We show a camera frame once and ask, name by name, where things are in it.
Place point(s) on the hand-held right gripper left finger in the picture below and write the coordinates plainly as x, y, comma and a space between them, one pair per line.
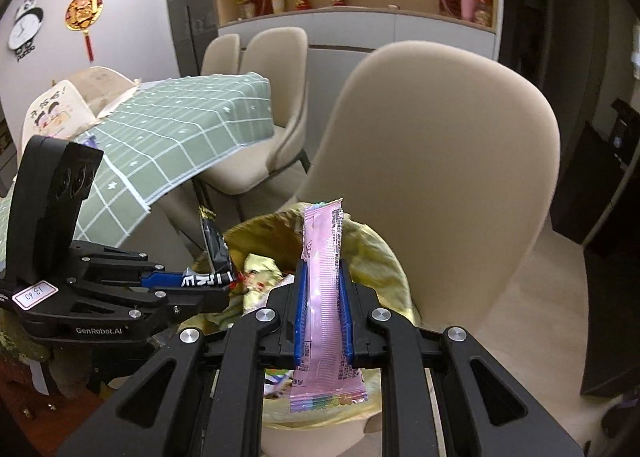
300, 327

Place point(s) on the yellow plastic bag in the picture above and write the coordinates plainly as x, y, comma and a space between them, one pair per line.
380, 262

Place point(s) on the round gold red wall ornament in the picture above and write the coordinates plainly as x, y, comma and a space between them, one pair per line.
84, 12

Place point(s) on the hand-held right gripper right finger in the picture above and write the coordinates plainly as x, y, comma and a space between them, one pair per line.
348, 332

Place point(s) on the panda wall clock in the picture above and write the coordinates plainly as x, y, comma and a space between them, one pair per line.
25, 27

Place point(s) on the pale gold crumpled wrapper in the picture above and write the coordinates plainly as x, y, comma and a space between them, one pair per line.
262, 269

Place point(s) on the green checked tablecloth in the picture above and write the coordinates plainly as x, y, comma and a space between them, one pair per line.
190, 117

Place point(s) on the cream cartoon tote bag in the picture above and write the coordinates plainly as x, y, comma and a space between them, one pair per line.
50, 112

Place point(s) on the black wrapper with gold end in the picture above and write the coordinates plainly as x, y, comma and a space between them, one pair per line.
217, 247

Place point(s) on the white cup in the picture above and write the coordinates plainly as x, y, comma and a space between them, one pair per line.
278, 2

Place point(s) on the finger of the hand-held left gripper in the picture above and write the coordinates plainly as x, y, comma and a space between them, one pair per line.
195, 299
160, 279

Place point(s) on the pink stick sachet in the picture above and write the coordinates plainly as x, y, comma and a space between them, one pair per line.
322, 287

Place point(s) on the black appliance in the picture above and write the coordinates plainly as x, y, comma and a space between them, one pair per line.
625, 137

